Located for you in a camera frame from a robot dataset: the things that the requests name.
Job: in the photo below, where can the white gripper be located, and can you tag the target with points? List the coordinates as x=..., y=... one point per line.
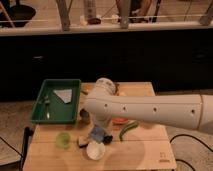
x=101, y=120

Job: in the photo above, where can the blue sponge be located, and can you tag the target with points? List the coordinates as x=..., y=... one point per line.
x=97, y=133

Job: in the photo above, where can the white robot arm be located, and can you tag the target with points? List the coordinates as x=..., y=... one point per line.
x=191, y=111

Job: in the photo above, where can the metal cup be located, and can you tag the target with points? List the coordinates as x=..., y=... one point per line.
x=85, y=116

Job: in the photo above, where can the brown block sponge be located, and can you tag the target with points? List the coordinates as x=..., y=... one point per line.
x=83, y=141

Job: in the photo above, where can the green plastic cup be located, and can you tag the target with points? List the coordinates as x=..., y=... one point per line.
x=63, y=140

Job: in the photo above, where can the orange bowl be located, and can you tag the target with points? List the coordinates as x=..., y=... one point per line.
x=120, y=121

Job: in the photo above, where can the dish brush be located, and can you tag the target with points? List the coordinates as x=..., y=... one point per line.
x=107, y=139

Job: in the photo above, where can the yellow banana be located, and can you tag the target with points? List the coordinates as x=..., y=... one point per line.
x=85, y=91

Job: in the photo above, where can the dark red grapes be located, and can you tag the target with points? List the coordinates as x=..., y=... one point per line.
x=117, y=88

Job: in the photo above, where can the grey cloth in tray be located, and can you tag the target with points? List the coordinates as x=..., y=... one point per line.
x=65, y=95

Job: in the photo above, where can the green plastic tray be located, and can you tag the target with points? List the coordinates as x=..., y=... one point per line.
x=60, y=113

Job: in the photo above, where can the metal spoon in tray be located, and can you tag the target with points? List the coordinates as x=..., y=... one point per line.
x=47, y=102

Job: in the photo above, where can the black clamp stand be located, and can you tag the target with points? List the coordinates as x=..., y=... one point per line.
x=26, y=136

